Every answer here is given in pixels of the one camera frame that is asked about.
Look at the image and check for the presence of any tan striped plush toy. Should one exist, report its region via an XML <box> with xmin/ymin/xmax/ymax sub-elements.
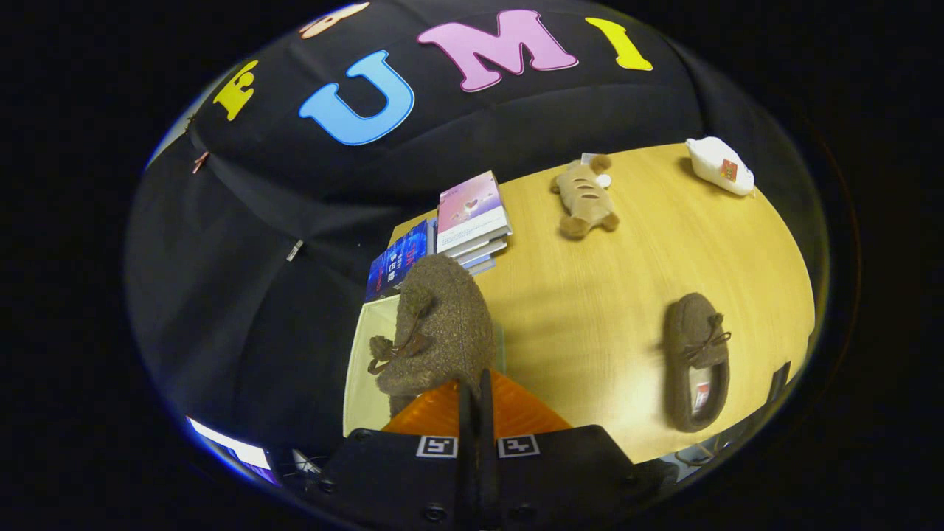
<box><xmin>549</xmin><ymin>153</ymin><xmax>620</xmax><ymax>239</ymax></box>

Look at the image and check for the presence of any blue cover book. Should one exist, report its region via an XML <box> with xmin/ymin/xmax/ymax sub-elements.
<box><xmin>365</xmin><ymin>219</ymin><xmax>430</xmax><ymax>303</ymax></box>

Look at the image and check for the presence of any computer monitor screen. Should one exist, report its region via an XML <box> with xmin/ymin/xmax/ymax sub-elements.
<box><xmin>186</xmin><ymin>417</ymin><xmax>281</xmax><ymax>486</ymax></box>

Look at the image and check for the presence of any pink cover book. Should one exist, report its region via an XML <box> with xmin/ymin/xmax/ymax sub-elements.
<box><xmin>437</xmin><ymin>171</ymin><xmax>513</xmax><ymax>255</ymax></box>

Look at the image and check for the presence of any black backdrop cloth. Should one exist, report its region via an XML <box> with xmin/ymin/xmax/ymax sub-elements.
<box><xmin>125</xmin><ymin>0</ymin><xmax>812</xmax><ymax>473</ymax></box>

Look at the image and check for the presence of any white book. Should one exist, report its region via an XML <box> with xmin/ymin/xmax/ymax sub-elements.
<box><xmin>446</xmin><ymin>232</ymin><xmax>510</xmax><ymax>266</ymax></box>

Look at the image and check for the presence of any brown fuzzy slipper shoe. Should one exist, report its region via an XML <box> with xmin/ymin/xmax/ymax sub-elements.
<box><xmin>662</xmin><ymin>293</ymin><xmax>732</xmax><ymax>434</ymax></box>
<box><xmin>367</xmin><ymin>253</ymin><xmax>499</xmax><ymax>417</ymax></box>

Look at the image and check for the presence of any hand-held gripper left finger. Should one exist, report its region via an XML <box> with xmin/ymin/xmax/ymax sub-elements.
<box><xmin>317</xmin><ymin>380</ymin><xmax>474</xmax><ymax>531</ymax></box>

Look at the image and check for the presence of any white wipes packet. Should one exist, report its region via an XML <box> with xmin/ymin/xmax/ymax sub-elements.
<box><xmin>684</xmin><ymin>136</ymin><xmax>756</xmax><ymax>197</ymax></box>

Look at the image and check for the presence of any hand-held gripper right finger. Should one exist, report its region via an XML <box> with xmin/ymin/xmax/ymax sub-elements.
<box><xmin>479</xmin><ymin>369</ymin><xmax>664</xmax><ymax>528</ymax></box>

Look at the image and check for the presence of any beige fabric storage box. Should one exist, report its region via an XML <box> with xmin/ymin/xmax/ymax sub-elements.
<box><xmin>343</xmin><ymin>295</ymin><xmax>510</xmax><ymax>436</ymax></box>

